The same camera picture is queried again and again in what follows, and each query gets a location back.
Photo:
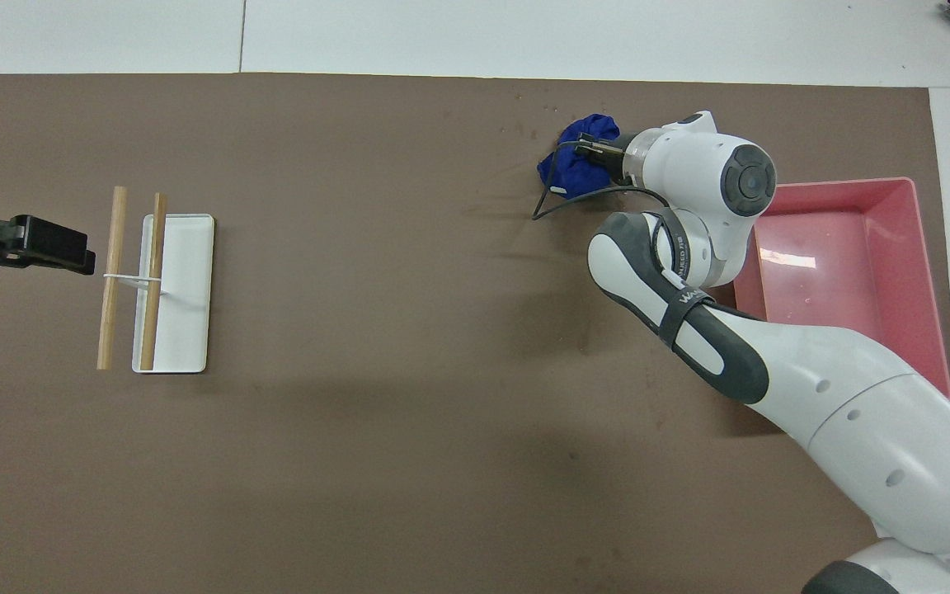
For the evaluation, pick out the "wooden rack rod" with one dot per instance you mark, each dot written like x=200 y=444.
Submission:
x=153 y=247
x=112 y=247

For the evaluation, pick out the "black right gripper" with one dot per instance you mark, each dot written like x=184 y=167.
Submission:
x=611 y=161

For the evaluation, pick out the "pink plastic bin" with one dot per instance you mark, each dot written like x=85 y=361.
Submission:
x=854 y=256

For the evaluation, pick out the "white towel rack base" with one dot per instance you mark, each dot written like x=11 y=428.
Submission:
x=186 y=305

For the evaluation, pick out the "blue towel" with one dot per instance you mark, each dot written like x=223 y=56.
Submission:
x=576 y=169

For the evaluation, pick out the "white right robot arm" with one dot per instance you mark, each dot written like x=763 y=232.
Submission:
x=854 y=388

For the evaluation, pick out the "brown table mat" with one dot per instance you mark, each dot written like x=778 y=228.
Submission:
x=359 y=412

